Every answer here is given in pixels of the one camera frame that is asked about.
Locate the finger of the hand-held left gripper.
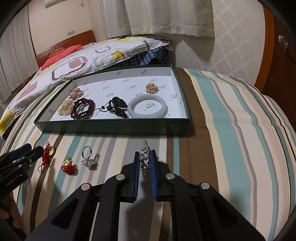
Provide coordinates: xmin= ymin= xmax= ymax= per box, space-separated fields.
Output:
xmin=0 ymin=143 xmax=33 ymax=163
xmin=14 ymin=146 xmax=44 ymax=168

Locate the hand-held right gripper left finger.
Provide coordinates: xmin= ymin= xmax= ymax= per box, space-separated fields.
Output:
xmin=24 ymin=151 xmax=141 ymax=241

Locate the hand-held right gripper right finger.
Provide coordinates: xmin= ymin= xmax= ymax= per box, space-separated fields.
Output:
xmin=149 ymin=149 xmax=265 ymax=241

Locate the red knot gold charm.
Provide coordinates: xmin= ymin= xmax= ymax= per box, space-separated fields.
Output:
xmin=37 ymin=142 xmax=56 ymax=173

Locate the crystal rhinestone brooch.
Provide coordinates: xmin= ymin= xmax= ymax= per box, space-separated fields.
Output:
xmin=138 ymin=140 xmax=152 ymax=179

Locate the cream pearl bracelet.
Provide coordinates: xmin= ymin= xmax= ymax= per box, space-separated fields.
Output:
xmin=58 ymin=99 xmax=74 ymax=116

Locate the dark red bead bracelet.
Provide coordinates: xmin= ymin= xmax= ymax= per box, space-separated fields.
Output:
xmin=70 ymin=98 xmax=96 ymax=120

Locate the white jade bangle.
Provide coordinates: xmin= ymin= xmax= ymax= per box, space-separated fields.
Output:
xmin=128 ymin=94 xmax=168 ymax=119

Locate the pink gold pearl cluster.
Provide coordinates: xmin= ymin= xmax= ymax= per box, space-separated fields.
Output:
xmin=69 ymin=88 xmax=89 ymax=100

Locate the black bead pendant necklace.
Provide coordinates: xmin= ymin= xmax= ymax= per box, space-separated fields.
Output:
xmin=97 ymin=96 xmax=128 ymax=119

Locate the gold chain necklace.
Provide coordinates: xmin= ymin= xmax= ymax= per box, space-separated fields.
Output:
xmin=145 ymin=83 xmax=160 ymax=94

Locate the dark green shallow box tray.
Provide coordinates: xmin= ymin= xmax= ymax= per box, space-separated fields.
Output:
xmin=34 ymin=65 xmax=192 ymax=136

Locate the person's left hand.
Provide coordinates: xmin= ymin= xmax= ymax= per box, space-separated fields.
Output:
xmin=0 ymin=192 xmax=20 ymax=220

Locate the narrow white curtain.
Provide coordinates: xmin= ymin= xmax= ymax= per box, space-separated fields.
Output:
xmin=0 ymin=14 xmax=35 ymax=102

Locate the white patterned bed blanket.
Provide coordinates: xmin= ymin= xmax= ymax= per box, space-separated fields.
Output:
xmin=0 ymin=36 xmax=171 ymax=136

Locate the red pillow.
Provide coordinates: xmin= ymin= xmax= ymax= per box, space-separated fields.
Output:
xmin=40 ymin=44 xmax=84 ymax=71

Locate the red gold cushion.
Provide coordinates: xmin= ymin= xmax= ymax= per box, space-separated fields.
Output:
xmin=50 ymin=47 xmax=66 ymax=56

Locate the blue plaid bed sheet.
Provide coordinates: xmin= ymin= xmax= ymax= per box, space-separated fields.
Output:
xmin=109 ymin=46 xmax=174 ymax=69

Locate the wooden headboard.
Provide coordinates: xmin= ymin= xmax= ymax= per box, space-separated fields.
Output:
xmin=36 ymin=30 xmax=96 ymax=67

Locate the wide white curtain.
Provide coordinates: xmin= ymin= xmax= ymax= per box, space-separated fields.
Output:
xmin=99 ymin=0 xmax=215 ymax=39

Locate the brown wooden door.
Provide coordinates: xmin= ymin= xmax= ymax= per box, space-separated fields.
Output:
xmin=254 ymin=5 xmax=296 ymax=98

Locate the silver ring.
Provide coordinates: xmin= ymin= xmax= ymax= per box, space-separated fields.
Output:
xmin=81 ymin=146 xmax=100 ymax=168

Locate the metal door handle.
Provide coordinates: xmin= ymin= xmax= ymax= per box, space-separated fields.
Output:
xmin=278 ymin=35 xmax=289 ymax=52

